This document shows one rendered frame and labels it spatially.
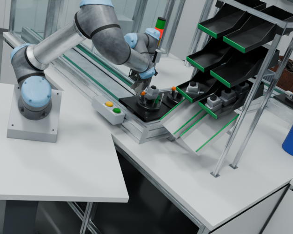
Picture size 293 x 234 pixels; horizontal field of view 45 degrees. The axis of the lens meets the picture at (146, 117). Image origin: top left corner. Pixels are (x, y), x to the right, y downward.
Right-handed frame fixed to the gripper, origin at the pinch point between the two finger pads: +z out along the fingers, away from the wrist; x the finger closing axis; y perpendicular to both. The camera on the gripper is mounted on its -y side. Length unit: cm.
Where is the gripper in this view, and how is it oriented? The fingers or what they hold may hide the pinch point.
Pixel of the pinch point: (138, 93)
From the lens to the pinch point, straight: 191.9
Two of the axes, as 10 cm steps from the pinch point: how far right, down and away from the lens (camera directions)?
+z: -2.7, 8.4, 4.6
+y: -7.2, 1.5, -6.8
